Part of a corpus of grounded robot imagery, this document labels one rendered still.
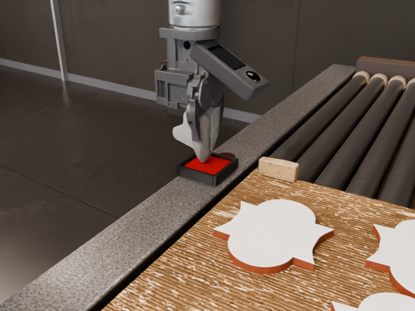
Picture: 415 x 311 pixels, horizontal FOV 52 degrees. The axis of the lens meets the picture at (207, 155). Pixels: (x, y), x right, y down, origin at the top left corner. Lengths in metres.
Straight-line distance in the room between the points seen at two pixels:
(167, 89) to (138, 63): 3.43
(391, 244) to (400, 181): 0.22
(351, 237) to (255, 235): 0.12
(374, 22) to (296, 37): 0.53
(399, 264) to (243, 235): 0.17
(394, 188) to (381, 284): 0.25
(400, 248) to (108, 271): 0.32
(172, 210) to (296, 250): 0.20
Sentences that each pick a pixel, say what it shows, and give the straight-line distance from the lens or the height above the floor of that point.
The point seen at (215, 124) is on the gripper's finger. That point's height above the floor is 0.99.
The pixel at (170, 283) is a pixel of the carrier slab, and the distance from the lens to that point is 0.45.
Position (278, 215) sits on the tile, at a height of 0.95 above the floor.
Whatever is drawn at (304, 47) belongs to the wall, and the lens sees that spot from 3.15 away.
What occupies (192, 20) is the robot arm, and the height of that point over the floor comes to 1.16.
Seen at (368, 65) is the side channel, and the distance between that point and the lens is 1.39.
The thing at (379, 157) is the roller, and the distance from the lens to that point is 0.80.
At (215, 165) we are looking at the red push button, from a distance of 0.69.
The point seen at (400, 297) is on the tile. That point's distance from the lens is 0.46.
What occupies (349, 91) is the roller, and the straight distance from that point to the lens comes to 1.17.
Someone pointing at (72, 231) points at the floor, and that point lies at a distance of 2.23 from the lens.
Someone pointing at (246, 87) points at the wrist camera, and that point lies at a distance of 0.58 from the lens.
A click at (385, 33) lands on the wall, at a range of 2.97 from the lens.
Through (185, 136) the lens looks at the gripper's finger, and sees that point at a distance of 0.67.
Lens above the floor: 1.24
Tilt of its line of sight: 25 degrees down
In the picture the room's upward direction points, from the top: straight up
